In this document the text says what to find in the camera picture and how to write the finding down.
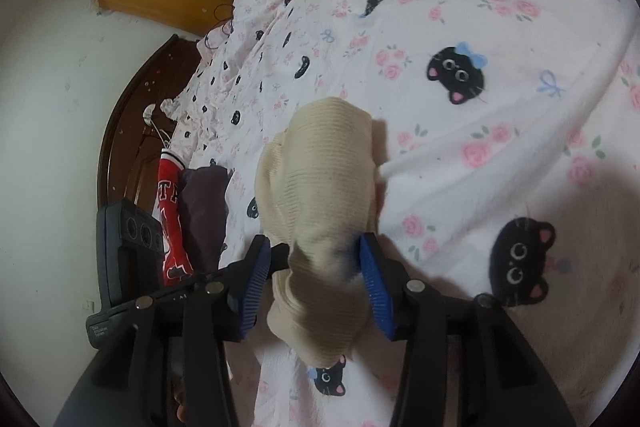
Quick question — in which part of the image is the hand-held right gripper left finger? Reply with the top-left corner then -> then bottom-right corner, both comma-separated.
127,234 -> 273,427

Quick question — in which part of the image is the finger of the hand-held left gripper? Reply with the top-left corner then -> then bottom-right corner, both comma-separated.
270,243 -> 291,282

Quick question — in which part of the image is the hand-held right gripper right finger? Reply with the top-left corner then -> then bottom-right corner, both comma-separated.
356,232 -> 577,427

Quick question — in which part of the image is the cream knit sweater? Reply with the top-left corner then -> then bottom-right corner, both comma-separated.
255,97 -> 388,368

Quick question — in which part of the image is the red printed garment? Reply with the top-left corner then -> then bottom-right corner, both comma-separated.
157,148 -> 195,287

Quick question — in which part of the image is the purple grey garment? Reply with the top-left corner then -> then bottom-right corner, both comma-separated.
179,166 -> 233,275

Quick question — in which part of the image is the dark wooden headboard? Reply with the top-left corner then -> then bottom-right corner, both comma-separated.
97,34 -> 206,218

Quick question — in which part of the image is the cat and rose print bedsheet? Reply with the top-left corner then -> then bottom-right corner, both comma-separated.
160,0 -> 640,427

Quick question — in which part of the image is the white charger cable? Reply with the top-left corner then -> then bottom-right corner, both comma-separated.
141,103 -> 174,148

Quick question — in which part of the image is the black cable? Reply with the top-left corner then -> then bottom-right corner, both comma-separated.
214,3 -> 237,28

